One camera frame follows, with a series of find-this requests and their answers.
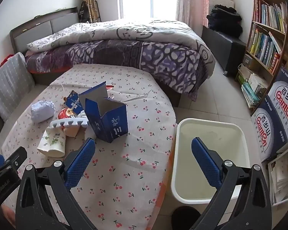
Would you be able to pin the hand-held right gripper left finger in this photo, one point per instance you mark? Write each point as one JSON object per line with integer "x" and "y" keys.
{"x": 82, "y": 158}

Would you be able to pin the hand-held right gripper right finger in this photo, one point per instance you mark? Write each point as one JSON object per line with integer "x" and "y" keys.
{"x": 205, "y": 160}

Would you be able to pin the white trash bin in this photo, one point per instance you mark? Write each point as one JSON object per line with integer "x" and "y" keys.
{"x": 211, "y": 129}

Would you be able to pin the floral paper cup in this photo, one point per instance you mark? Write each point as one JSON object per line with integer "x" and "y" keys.
{"x": 51, "y": 143}

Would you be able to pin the blue carton box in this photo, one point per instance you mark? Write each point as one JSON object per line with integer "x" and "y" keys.
{"x": 110, "y": 119}

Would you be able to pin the red drink can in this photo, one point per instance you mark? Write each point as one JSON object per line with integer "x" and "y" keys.
{"x": 65, "y": 113}

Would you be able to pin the white paper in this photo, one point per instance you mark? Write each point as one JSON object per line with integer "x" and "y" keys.
{"x": 42, "y": 111}

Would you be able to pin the person's left hand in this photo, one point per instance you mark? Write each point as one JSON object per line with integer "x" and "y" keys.
{"x": 7, "y": 214}

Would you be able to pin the cherry print tablecloth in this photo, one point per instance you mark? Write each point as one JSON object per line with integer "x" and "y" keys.
{"x": 134, "y": 163}

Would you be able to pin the blue snack packet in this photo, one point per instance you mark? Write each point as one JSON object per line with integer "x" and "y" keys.
{"x": 73, "y": 101}

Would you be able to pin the black round object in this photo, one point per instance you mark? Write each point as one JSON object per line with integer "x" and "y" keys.
{"x": 187, "y": 218}

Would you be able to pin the blue water bottle carton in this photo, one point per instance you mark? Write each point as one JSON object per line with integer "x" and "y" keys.
{"x": 266, "y": 134}
{"x": 285, "y": 105}

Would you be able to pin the grey striped cushion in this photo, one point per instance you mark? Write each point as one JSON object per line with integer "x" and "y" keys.
{"x": 10, "y": 83}

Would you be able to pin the red wrapper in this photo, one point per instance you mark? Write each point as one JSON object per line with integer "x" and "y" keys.
{"x": 110, "y": 85}

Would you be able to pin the stack of white papers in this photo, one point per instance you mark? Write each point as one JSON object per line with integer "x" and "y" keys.
{"x": 282, "y": 175}

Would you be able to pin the pile of lying books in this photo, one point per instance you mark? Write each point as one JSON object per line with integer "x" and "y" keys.
{"x": 250, "y": 88}

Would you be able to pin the red cloth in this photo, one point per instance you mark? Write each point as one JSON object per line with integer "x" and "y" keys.
{"x": 5, "y": 61}

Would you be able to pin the black storage bench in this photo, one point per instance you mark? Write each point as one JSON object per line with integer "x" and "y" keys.
{"x": 228, "y": 50}

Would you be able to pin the row of upright books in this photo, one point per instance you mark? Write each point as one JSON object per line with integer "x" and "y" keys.
{"x": 270, "y": 14}
{"x": 264, "y": 48}

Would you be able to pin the purple and white quilt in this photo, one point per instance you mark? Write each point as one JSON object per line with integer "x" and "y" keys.
{"x": 139, "y": 43}

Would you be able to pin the grey bed headboard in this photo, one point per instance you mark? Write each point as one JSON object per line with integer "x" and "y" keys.
{"x": 38, "y": 28}

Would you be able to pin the pile of black clothes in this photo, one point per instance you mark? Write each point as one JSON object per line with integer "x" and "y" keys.
{"x": 224, "y": 19}

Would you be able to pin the black bag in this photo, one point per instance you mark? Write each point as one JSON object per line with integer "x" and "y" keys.
{"x": 84, "y": 12}

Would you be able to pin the wooden bookshelf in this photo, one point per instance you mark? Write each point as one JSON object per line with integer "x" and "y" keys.
{"x": 284, "y": 34}

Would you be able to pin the white cardboard boxes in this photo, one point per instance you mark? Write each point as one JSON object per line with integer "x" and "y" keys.
{"x": 220, "y": 0}

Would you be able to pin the white curtain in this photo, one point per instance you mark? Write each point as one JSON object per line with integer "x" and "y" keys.
{"x": 182, "y": 0}

